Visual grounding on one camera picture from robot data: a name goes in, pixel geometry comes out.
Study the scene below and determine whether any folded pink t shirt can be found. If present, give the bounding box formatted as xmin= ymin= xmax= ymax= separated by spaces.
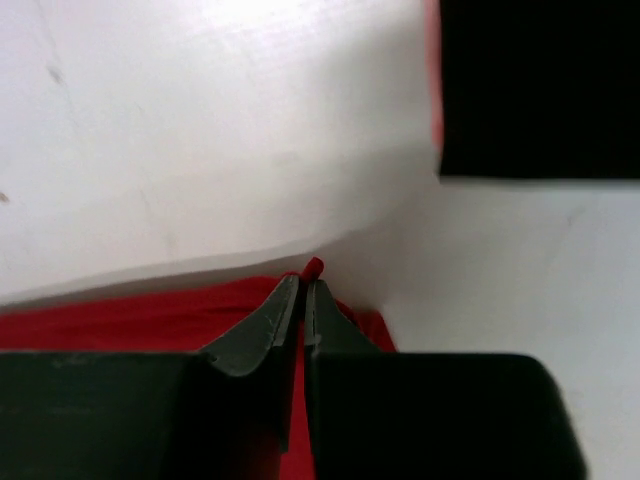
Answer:
xmin=424 ymin=0 xmax=444 ymax=156

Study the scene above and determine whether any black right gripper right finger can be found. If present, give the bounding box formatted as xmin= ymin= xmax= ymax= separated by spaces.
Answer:
xmin=304 ymin=281 xmax=588 ymax=479

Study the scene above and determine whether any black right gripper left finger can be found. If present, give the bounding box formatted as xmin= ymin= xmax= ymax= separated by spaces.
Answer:
xmin=1 ymin=276 xmax=299 ymax=479

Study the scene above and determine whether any red t shirt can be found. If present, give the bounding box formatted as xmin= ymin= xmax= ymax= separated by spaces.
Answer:
xmin=1 ymin=257 xmax=397 ymax=479

